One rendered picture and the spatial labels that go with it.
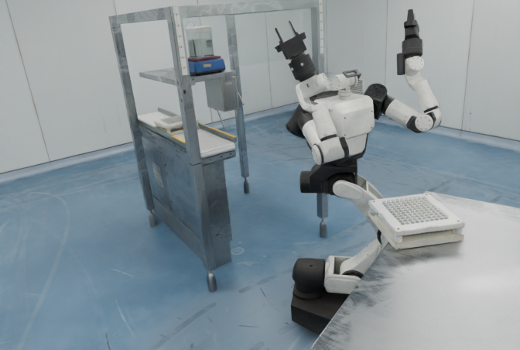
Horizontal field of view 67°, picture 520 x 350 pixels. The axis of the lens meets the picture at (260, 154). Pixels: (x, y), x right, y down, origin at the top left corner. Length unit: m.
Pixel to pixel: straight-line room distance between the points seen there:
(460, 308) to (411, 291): 0.13
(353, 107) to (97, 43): 4.30
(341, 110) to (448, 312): 0.92
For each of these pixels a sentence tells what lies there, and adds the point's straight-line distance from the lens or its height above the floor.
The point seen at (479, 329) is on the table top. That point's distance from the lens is 1.22.
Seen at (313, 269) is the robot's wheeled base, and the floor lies 0.34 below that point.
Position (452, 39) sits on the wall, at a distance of 5.46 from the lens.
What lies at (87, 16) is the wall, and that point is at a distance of 5.62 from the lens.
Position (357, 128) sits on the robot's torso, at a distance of 1.84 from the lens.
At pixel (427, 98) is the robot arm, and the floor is 1.24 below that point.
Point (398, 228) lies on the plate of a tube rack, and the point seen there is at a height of 0.94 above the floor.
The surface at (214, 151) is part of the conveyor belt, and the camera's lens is 2.40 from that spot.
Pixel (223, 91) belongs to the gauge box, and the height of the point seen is 1.25.
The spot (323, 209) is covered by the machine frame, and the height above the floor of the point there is 0.25.
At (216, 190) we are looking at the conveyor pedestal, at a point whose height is 0.58.
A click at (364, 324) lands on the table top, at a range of 1.16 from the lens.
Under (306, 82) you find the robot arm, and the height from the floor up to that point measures 1.40.
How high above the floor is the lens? 1.65
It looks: 20 degrees down
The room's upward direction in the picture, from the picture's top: 5 degrees counter-clockwise
